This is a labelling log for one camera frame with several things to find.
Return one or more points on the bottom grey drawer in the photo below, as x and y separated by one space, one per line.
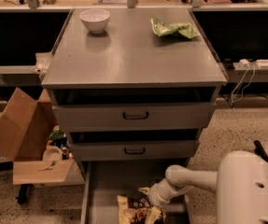
105 180

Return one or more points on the green chip bag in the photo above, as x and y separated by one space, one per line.
184 29

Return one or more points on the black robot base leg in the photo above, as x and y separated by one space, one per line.
259 150

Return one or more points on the white plate in box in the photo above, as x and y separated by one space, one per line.
52 154

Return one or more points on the brown chip bag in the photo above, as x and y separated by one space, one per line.
134 211

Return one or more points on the grey drawer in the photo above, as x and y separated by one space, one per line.
107 110
105 180
134 145

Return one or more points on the top grey drawer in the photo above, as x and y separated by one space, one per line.
107 110

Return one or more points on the white bowl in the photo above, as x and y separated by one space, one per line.
95 20

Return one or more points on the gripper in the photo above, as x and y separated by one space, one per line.
156 197

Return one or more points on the grey drawer cabinet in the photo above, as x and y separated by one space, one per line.
130 56

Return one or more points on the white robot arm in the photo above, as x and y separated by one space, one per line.
240 185

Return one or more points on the middle grey drawer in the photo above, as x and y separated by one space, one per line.
134 145

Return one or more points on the white power strip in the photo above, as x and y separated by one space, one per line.
261 63

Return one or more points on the brown cardboard box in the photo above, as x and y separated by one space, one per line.
25 126

